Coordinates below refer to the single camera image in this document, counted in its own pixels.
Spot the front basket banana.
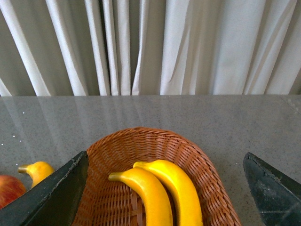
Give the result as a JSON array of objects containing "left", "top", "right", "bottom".
[{"left": 108, "top": 168, "right": 173, "bottom": 226}]

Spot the basket banana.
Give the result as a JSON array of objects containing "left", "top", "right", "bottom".
[
  {"left": 133, "top": 160, "right": 204, "bottom": 226},
  {"left": 108, "top": 168, "right": 173, "bottom": 226}
]

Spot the back basket banana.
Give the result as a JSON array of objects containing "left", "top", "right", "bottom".
[{"left": 133, "top": 160, "right": 204, "bottom": 226}]

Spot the right brown wicker basket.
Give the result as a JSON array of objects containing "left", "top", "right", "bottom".
[{"left": 73, "top": 127, "right": 241, "bottom": 226}]

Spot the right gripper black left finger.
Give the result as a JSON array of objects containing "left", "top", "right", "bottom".
[{"left": 0, "top": 151, "right": 89, "bottom": 226}]

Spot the red apple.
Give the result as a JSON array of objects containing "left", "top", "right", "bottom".
[{"left": 0, "top": 175, "right": 26, "bottom": 209}]

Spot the white pleated curtain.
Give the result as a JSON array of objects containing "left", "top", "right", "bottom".
[{"left": 0, "top": 0, "right": 301, "bottom": 97}]

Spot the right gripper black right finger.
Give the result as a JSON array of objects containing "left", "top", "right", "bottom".
[{"left": 243, "top": 152, "right": 301, "bottom": 226}]

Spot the yellow banana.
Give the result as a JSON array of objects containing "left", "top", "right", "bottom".
[{"left": 18, "top": 161, "right": 55, "bottom": 188}]

